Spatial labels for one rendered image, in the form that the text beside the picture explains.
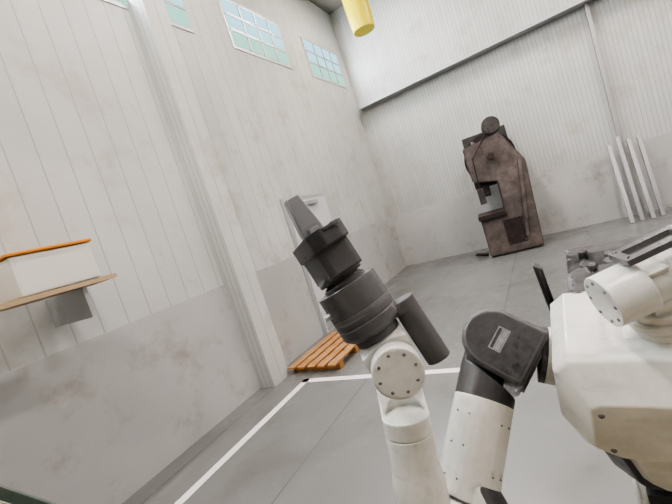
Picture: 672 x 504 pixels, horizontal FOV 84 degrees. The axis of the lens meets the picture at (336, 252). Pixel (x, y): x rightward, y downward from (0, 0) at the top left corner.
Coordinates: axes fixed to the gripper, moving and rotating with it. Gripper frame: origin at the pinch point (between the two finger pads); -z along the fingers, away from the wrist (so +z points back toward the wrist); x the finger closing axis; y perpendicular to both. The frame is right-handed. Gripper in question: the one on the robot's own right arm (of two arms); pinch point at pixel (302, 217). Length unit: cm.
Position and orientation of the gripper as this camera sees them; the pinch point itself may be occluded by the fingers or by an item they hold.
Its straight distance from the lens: 52.2
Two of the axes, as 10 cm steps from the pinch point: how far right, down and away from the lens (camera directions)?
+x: 2.8, -2.0, -9.4
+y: -7.9, 5.0, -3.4
